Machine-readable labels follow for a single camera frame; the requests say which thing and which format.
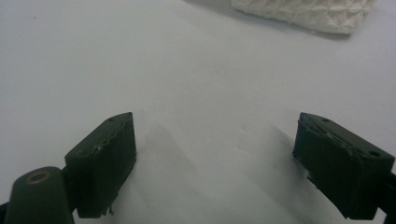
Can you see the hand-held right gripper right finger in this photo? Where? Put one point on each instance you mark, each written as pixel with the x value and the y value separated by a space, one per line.
pixel 342 168

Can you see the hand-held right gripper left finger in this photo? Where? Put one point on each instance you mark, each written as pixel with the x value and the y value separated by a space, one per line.
pixel 102 161

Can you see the white quilted cloth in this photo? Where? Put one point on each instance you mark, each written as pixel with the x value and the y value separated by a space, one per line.
pixel 305 14

